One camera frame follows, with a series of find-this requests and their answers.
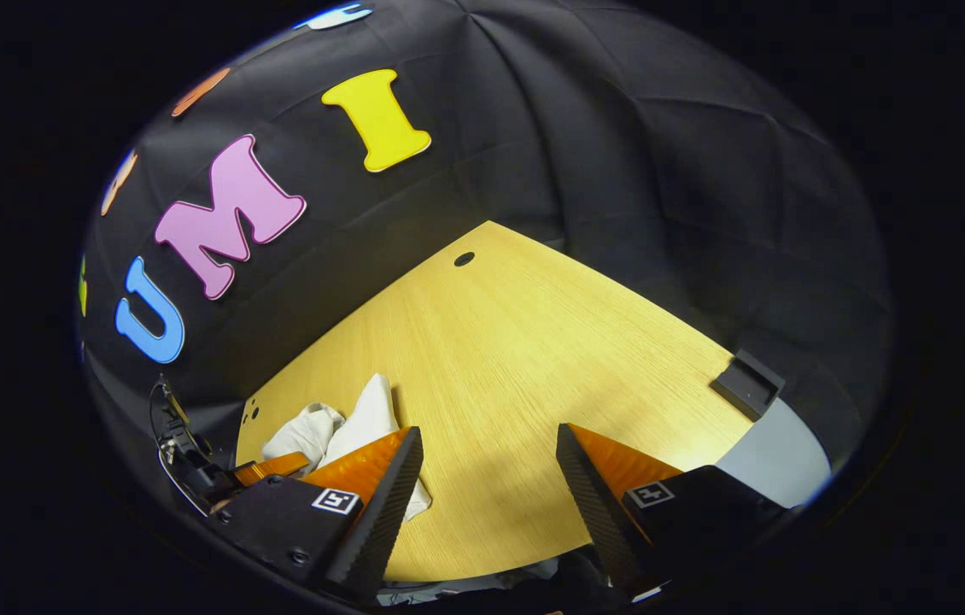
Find dark cloth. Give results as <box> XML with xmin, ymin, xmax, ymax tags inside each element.
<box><xmin>380</xmin><ymin>547</ymin><xmax>624</xmax><ymax>615</ymax></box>

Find black backdrop cloth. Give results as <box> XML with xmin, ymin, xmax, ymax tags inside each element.
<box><xmin>77</xmin><ymin>0</ymin><xmax>893</xmax><ymax>466</ymax></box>

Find white jeans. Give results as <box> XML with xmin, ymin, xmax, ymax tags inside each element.
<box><xmin>260</xmin><ymin>373</ymin><xmax>433</xmax><ymax>522</ymax></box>

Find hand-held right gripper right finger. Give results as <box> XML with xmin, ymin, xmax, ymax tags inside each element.
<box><xmin>555</xmin><ymin>423</ymin><xmax>792</xmax><ymax>604</ymax></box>

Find black table corner bracket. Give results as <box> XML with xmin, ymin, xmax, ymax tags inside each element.
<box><xmin>709</xmin><ymin>348</ymin><xmax>787</xmax><ymax>423</ymax></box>

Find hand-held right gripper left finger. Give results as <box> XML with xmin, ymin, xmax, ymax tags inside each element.
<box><xmin>209</xmin><ymin>425</ymin><xmax>425</xmax><ymax>602</ymax></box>

